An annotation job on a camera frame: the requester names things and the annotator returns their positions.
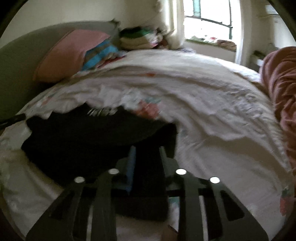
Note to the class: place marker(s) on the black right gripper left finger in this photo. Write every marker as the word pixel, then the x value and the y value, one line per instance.
pixel 123 180

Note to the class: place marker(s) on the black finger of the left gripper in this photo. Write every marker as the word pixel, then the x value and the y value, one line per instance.
pixel 13 120

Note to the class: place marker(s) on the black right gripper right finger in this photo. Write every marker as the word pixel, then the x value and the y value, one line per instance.
pixel 170 167

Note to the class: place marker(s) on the black garment with white lettering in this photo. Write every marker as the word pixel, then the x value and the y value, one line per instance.
pixel 86 142

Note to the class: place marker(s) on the stack of folded clothes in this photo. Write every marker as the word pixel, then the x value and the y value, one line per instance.
pixel 140 38

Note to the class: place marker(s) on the clothes pile on windowsill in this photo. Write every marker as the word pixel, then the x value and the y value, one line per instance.
pixel 229 45

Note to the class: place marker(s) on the grey quilted headboard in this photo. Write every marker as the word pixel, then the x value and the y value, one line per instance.
pixel 20 58

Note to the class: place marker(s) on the white printed bed sheet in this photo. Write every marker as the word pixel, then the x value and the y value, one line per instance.
pixel 238 183

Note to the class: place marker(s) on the pink pillow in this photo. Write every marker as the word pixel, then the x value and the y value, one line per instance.
pixel 67 56

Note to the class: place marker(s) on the blue grey striped blanket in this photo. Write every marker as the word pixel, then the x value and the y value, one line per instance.
pixel 102 54

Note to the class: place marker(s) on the pink rumpled duvet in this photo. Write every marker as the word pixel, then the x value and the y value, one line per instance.
pixel 278 78

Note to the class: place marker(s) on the cream window curtain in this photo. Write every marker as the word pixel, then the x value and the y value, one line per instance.
pixel 170 19

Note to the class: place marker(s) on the window with dark frame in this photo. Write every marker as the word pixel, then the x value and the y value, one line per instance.
pixel 212 20

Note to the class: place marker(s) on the white wall air conditioner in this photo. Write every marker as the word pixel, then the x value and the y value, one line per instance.
pixel 267 11

